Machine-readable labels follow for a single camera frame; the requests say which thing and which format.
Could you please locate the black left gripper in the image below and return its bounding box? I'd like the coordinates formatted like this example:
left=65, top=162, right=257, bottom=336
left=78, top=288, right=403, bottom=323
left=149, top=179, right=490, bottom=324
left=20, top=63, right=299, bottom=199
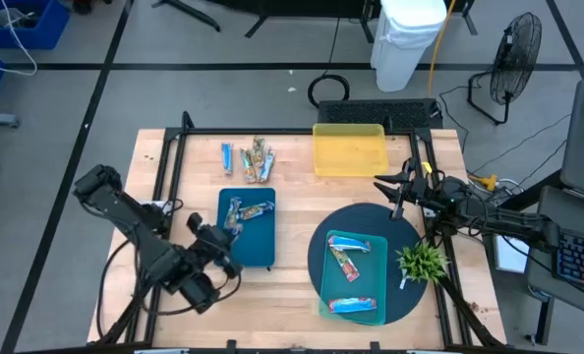
left=187, top=211, right=245, bottom=280

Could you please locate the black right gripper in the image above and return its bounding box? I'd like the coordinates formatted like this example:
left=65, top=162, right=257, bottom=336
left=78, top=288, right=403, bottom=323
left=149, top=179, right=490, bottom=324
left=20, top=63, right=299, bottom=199
left=373, top=156, right=434, bottom=221

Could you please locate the blue red granola bar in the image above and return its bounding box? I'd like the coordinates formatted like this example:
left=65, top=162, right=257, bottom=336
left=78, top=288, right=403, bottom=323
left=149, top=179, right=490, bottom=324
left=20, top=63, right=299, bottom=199
left=327, top=296, right=379, bottom=315
left=328, top=247, right=361, bottom=283
left=326, top=234, right=373, bottom=254

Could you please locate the blue orange granola bar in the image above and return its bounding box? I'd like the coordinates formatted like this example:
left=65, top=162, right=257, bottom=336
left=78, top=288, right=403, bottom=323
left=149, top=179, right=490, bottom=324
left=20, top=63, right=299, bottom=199
left=257, top=147, right=277, bottom=184
left=220, top=142, right=234, bottom=177

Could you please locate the blue plastic bin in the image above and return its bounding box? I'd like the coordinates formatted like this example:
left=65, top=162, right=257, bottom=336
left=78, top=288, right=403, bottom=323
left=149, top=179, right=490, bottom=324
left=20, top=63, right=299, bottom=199
left=215, top=187, right=277, bottom=268

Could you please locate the dark blue round placemat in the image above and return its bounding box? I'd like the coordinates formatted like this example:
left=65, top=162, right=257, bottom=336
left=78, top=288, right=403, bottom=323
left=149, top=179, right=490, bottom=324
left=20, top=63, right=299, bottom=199
left=307, top=202, right=429, bottom=325

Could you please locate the yellow translucent plastic bin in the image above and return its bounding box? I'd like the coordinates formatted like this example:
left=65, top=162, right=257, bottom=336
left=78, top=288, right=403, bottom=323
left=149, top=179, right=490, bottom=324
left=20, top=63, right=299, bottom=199
left=312, top=122, right=390, bottom=178

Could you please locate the black perforated box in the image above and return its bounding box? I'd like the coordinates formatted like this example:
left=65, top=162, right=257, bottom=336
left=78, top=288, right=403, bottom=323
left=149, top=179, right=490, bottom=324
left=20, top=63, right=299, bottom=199
left=317, top=97, right=443, bottom=132

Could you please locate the green plant in white pot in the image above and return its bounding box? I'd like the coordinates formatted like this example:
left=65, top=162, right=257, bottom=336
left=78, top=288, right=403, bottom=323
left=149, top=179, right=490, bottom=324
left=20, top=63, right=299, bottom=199
left=394, top=239, right=451, bottom=291

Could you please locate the yellow power plug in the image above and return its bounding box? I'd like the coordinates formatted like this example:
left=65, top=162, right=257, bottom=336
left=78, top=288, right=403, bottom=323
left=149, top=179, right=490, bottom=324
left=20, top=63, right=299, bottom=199
left=467, top=172, right=499, bottom=193

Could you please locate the teal translucent plastic bin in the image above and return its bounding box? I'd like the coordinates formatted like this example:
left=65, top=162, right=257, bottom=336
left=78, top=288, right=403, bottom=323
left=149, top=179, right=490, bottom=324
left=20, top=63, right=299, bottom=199
left=318, top=229, right=389, bottom=327

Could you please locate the white trash bin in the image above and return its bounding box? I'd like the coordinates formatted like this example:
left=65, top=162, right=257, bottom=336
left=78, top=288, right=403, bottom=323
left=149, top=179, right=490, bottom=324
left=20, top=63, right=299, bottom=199
left=369, top=0, right=448, bottom=94

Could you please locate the white box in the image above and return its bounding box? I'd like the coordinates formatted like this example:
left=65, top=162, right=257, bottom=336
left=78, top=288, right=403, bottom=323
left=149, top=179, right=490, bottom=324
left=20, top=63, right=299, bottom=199
left=492, top=234, right=530, bottom=274

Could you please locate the black floor fan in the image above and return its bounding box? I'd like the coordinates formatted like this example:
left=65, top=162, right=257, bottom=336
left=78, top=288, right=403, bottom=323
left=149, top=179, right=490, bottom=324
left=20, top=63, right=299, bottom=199
left=467, top=11, right=544, bottom=126

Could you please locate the dark grey desk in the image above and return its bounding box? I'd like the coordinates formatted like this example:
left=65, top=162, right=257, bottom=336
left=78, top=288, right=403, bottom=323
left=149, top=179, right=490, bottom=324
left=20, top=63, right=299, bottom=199
left=525, top=185, right=584, bottom=345

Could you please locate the black partition panel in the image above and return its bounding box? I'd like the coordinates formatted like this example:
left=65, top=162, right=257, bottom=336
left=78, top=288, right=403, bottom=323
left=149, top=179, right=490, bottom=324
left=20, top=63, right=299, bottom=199
left=151, top=0, right=479, bottom=43

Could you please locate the large blue storage crate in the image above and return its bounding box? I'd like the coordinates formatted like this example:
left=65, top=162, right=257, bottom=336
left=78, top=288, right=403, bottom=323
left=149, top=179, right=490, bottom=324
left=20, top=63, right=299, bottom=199
left=0, top=0, right=72, bottom=51

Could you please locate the black aluminium table frame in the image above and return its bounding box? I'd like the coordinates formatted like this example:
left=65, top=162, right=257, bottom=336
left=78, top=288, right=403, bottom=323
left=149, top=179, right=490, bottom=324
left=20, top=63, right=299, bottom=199
left=88, top=110, right=507, bottom=354

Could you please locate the black coiled cable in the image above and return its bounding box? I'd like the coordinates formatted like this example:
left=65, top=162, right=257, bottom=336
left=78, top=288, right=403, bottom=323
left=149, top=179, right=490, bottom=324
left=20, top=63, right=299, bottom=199
left=307, top=73, right=351, bottom=110

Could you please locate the yellow hanging cable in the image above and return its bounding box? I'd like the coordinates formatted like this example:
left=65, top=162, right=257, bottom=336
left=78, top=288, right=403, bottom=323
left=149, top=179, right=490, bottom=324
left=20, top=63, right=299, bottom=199
left=426, top=0, right=458, bottom=98

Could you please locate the white cable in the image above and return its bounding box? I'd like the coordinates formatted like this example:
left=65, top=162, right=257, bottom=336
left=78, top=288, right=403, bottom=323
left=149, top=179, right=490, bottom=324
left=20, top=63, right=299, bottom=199
left=0, top=0, right=38, bottom=78

